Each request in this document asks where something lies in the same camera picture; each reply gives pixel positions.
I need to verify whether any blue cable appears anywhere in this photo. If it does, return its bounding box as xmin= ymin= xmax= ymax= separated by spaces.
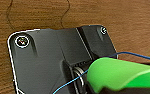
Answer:
xmin=52 ymin=51 xmax=150 ymax=94

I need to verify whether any dark floor cable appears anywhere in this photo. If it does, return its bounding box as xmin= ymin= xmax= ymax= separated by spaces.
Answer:
xmin=5 ymin=0 xmax=72 ymax=32

